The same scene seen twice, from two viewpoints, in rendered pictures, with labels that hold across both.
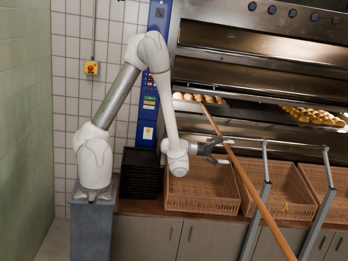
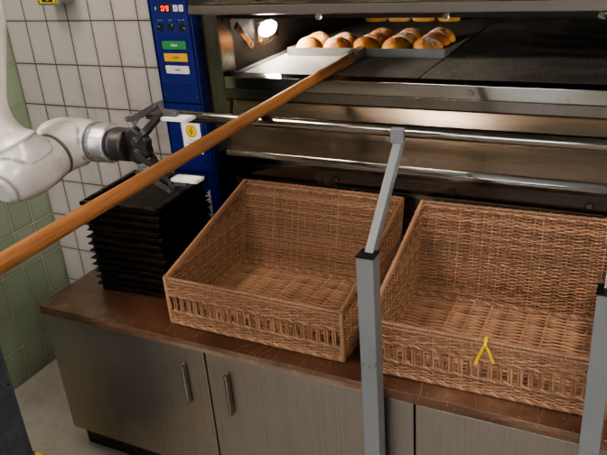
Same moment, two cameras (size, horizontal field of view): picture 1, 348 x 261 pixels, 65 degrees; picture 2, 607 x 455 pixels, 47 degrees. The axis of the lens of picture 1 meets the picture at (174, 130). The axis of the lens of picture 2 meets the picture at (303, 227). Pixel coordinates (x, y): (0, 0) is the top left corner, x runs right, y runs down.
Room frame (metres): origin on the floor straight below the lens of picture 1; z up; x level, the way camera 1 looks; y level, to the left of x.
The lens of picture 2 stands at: (0.46, -1.35, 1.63)
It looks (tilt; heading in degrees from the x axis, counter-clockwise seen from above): 25 degrees down; 35
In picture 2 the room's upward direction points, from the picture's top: 5 degrees counter-clockwise
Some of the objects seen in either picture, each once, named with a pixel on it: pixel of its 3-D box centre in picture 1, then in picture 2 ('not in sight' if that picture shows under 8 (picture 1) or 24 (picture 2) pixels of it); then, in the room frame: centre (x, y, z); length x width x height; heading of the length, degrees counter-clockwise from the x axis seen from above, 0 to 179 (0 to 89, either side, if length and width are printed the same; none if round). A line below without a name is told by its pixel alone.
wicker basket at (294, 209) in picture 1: (271, 187); (499, 294); (1.96, -0.87, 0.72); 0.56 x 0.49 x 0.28; 98
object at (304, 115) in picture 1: (308, 112); not in sight; (2.74, -1.33, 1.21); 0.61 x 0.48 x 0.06; 7
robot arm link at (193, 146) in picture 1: (191, 148); (107, 143); (1.45, -0.12, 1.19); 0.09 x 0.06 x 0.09; 8
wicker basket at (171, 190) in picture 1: (199, 180); (288, 259); (1.89, -0.27, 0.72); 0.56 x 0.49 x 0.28; 97
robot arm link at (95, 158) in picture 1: (95, 160); not in sight; (1.18, 0.36, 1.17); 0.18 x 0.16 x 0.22; 31
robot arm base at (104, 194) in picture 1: (94, 187); not in sight; (1.15, 0.35, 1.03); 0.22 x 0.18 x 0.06; 10
